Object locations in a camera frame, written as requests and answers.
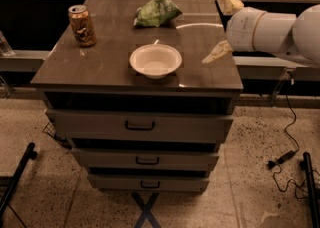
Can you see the top grey drawer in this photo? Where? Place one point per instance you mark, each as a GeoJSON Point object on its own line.
{"type": "Point", "coordinates": [187, 128]}

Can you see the green jalapeno chip bag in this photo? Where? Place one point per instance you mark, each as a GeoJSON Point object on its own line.
{"type": "Point", "coordinates": [156, 13]}

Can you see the gold patterned drink can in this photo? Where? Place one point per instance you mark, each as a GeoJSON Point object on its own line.
{"type": "Point", "coordinates": [82, 26]}

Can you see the grey drawer cabinet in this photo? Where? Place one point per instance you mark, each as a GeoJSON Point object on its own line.
{"type": "Point", "coordinates": [140, 108]}

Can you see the middle grey drawer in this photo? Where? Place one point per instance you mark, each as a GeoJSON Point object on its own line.
{"type": "Point", "coordinates": [134, 159]}

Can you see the black right stand leg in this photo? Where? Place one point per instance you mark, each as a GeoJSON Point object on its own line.
{"type": "Point", "coordinates": [306, 165]}

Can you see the white paper bowl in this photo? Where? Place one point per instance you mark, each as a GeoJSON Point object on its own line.
{"type": "Point", "coordinates": [155, 61]}

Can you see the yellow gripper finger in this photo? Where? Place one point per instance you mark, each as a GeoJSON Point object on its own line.
{"type": "Point", "coordinates": [230, 7]}
{"type": "Point", "coordinates": [220, 50]}

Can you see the grey drawer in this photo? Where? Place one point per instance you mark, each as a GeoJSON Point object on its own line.
{"type": "Point", "coordinates": [134, 159]}
{"type": "Point", "coordinates": [171, 184]}
{"type": "Point", "coordinates": [187, 128]}

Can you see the clear glass at left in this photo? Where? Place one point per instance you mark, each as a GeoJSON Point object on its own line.
{"type": "Point", "coordinates": [5, 48]}

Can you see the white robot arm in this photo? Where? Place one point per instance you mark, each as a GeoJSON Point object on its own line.
{"type": "Point", "coordinates": [284, 35]}

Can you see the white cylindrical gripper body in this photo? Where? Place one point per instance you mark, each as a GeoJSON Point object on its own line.
{"type": "Point", "coordinates": [240, 30]}

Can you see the black left stand leg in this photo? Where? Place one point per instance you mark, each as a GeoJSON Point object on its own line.
{"type": "Point", "coordinates": [10, 182]}

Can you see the black stand leg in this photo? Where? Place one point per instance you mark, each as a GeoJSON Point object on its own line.
{"type": "Point", "coordinates": [10, 182]}
{"type": "Point", "coordinates": [306, 165]}

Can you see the bottom grey drawer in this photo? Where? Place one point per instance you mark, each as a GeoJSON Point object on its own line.
{"type": "Point", "coordinates": [171, 184]}

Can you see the black wire basket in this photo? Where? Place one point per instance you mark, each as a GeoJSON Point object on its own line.
{"type": "Point", "coordinates": [61, 141]}

